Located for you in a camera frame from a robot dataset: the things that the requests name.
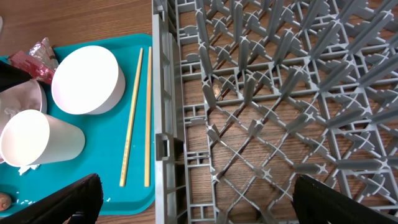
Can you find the red snack wrapper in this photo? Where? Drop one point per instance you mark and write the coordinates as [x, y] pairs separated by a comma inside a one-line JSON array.
[[40, 62]]

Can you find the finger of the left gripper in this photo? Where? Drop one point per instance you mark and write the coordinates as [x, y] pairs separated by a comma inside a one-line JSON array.
[[12, 76]]

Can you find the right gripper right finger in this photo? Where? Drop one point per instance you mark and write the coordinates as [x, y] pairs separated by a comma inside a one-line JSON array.
[[314, 203]]

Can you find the pink plate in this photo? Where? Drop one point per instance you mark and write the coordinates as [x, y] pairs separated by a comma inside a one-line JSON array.
[[23, 96]]

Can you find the white cup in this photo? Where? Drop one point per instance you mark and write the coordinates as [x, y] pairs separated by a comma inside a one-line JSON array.
[[66, 141]]

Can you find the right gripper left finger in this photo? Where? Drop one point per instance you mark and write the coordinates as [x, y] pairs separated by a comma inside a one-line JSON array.
[[79, 202]]

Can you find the teal serving tray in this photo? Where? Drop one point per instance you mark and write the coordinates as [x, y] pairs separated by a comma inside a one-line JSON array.
[[103, 153]]

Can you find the white tissue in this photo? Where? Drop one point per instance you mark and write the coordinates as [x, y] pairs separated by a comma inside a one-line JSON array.
[[22, 170]]

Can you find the grey dishwasher rack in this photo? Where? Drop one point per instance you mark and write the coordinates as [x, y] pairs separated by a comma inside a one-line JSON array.
[[250, 95]]

